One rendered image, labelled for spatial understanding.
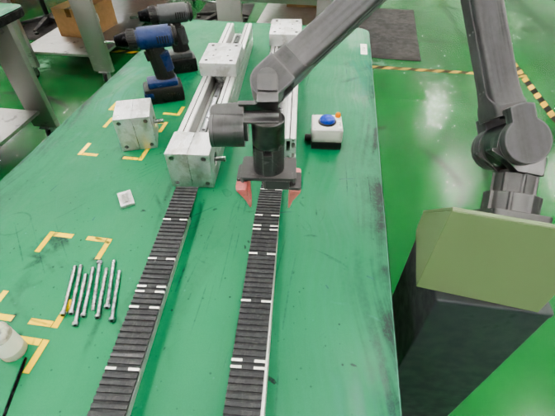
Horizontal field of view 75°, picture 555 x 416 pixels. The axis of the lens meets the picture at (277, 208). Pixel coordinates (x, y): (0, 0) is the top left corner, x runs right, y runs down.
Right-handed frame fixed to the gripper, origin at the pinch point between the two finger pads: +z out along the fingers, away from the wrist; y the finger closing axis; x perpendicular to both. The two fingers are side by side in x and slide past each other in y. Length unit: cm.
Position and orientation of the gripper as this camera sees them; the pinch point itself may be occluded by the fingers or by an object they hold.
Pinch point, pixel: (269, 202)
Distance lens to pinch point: 74.5
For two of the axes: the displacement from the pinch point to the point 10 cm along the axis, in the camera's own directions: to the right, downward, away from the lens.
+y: -10.0, -0.3, 0.3
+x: -0.4, 7.0, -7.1
